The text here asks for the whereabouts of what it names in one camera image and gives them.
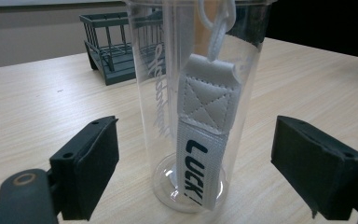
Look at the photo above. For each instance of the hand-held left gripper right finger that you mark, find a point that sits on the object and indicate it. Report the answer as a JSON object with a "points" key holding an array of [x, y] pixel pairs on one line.
{"points": [[317, 165]]}

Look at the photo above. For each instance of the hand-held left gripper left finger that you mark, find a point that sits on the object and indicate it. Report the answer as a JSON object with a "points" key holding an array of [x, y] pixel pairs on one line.
{"points": [[87, 168]]}

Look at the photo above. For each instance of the clear plastic cup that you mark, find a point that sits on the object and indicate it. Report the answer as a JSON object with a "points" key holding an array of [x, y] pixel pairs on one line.
{"points": [[167, 93]]}

